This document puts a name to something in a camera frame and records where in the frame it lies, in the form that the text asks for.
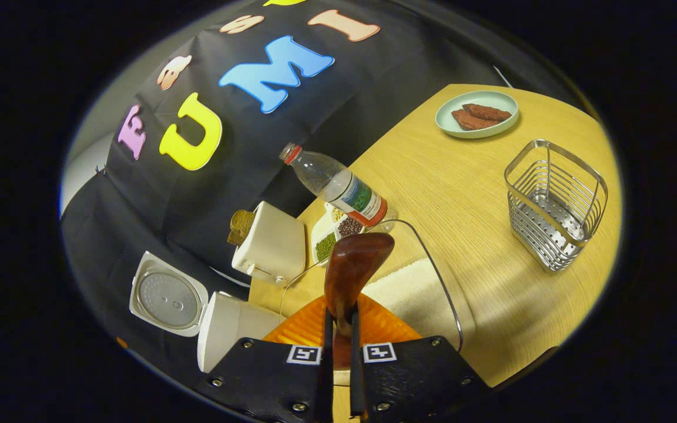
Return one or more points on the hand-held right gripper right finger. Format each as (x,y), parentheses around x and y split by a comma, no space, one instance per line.
(355,382)

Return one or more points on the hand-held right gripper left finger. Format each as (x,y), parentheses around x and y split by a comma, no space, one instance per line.
(328,382)

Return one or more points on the brown wooden spoon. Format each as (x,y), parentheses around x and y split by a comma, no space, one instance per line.
(350,264)

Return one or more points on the white rice cooker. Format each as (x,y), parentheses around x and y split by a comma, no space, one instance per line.
(168,296)

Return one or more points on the clear glass bowl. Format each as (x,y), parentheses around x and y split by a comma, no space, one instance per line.
(462,305)

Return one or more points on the green mung beans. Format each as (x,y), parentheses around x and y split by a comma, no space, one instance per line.
(325,245)

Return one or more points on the white toaster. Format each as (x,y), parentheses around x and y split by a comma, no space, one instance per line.
(271,247)

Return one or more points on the white divided grain tray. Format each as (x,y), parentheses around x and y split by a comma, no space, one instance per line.
(318,230)

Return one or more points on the dark red beans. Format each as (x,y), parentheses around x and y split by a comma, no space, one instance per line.
(349,226)

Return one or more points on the yellow grains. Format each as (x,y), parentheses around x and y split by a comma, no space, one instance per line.
(337,214)

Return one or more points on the brown bread slice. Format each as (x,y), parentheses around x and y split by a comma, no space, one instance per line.
(235,237)
(243,220)

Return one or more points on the clear plastic bottle red cap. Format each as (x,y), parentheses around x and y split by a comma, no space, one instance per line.
(338,185)

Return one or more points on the pale green plate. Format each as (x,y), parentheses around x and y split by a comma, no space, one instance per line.
(450,126)

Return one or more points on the brown meat piece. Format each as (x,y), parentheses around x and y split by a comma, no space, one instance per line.
(468,121)
(488,111)

